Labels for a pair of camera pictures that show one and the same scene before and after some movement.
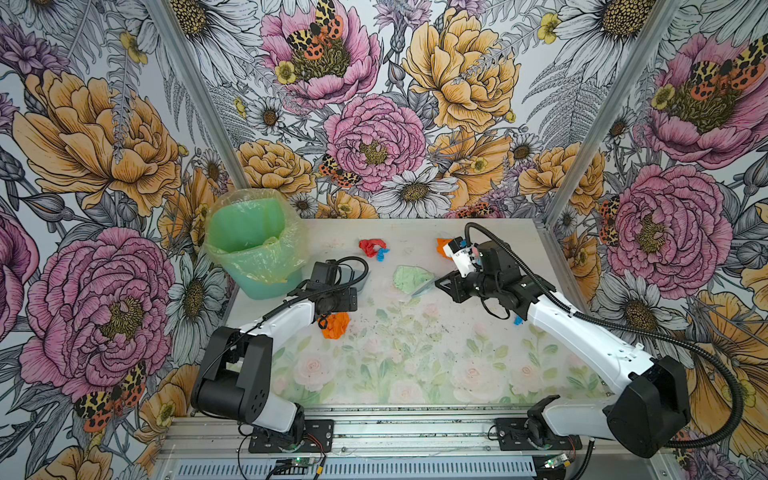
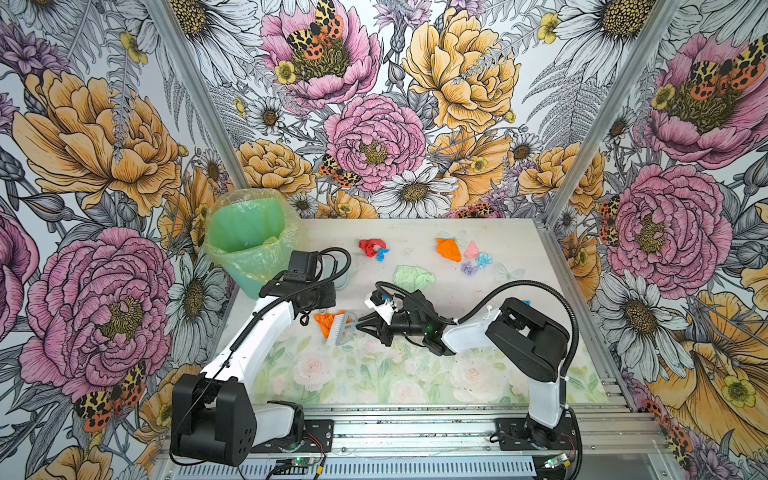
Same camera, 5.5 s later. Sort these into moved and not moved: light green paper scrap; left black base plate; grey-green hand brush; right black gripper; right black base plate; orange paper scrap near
Moved: right black gripper; grey-green hand brush
Not moved: orange paper scrap near; left black base plate; right black base plate; light green paper scrap
